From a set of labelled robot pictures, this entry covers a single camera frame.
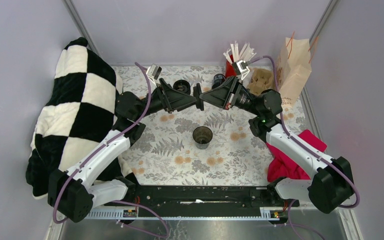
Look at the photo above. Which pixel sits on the red cup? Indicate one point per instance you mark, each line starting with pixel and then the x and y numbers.
pixel 229 70

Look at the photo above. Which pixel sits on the stack of black cups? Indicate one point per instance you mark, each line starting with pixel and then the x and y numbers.
pixel 218 79

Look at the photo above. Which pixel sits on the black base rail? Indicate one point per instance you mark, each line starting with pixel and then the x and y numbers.
pixel 208 201

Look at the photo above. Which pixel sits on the tan paper bag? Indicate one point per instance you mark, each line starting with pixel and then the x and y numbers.
pixel 293 68

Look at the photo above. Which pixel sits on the white wrapped straws bundle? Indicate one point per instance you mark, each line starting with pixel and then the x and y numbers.
pixel 236 53

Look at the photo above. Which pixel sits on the brown cardboard cup carrier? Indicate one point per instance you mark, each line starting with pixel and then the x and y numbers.
pixel 261 80

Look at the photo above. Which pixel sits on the black white checkered blanket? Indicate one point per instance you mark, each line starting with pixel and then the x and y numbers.
pixel 77 117

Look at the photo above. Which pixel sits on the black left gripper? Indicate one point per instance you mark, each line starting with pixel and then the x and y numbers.
pixel 172 99

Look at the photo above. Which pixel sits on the aluminium front frame rail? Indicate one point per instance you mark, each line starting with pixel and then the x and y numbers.
pixel 209 221

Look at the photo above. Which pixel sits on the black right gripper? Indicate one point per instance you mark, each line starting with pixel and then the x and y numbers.
pixel 224 95

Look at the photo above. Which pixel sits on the single black coffee cup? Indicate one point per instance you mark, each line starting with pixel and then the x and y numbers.
pixel 202 136

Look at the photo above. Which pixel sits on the floral tablecloth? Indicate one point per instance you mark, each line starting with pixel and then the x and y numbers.
pixel 166 154

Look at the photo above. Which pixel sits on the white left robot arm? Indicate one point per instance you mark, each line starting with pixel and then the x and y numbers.
pixel 72 192

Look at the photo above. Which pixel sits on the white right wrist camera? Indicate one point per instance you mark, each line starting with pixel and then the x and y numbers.
pixel 241 69

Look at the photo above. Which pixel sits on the crumpled magenta cloth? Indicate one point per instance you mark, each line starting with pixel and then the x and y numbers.
pixel 283 166

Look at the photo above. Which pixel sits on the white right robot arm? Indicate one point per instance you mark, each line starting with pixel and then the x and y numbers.
pixel 330 184

